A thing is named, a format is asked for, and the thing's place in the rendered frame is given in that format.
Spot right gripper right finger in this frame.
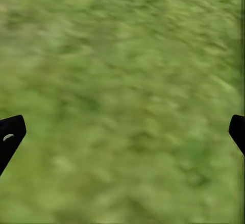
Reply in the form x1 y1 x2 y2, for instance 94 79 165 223
229 114 245 156

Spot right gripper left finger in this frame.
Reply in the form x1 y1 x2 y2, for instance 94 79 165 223
0 115 27 176

